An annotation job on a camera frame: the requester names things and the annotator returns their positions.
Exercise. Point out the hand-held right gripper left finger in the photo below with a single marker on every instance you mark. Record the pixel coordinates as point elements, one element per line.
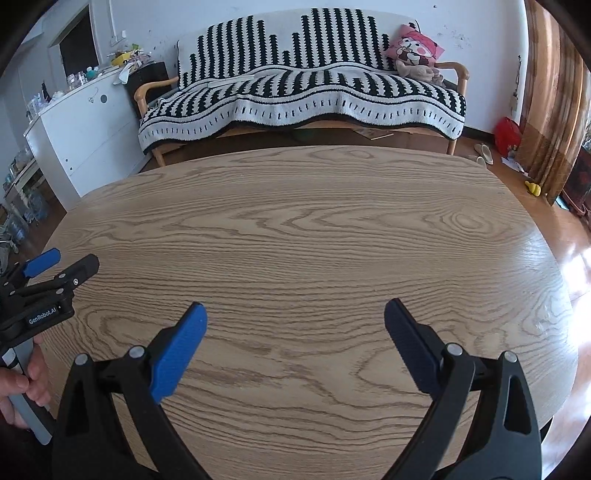
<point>178,353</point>

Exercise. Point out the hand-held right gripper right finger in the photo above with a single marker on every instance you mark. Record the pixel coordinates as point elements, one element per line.
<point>411,344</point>

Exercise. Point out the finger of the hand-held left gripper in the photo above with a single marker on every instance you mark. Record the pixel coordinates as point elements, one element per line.
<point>81,270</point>
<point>41,261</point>

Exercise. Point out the person's left hand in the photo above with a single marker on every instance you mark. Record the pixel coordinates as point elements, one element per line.
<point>18,383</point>

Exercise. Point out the group of water bottles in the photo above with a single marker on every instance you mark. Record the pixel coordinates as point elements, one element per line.
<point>27,217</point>

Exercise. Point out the white rack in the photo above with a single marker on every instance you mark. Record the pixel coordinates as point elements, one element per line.
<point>21,180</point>

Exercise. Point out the white cabinet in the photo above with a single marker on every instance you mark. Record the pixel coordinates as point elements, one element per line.
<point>87,134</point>

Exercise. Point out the clutter of small items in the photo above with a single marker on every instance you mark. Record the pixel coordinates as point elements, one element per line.
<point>87,76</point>

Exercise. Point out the beige slipper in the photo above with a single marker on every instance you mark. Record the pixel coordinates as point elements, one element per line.
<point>476,160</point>
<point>485,153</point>

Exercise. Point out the yellow toy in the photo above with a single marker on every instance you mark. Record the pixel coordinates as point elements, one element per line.
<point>533,189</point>

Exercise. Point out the black cabinet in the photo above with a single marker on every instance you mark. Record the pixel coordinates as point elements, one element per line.
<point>150,81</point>

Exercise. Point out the white paper sheet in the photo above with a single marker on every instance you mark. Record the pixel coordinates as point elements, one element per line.
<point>512,164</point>

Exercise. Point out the cardboard scrap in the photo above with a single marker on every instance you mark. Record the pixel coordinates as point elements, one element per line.
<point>374,134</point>

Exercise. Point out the red bag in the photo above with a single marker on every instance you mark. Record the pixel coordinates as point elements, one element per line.
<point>507,136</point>

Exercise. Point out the dark plant pot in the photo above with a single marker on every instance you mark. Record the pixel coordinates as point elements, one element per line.
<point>577,184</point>

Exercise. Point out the beige plush toy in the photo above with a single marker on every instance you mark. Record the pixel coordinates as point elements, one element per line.
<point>422,71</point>

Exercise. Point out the black white knitted blanket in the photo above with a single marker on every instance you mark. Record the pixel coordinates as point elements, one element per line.
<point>300,92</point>

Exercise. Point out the brown curtain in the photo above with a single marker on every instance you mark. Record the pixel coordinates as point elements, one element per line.
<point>558,92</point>

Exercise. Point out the pink cartoon pillow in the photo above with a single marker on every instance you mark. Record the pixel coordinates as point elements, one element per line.
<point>415,44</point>

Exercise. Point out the wooden frame sofa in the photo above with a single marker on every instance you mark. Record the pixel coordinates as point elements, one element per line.
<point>150,90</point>

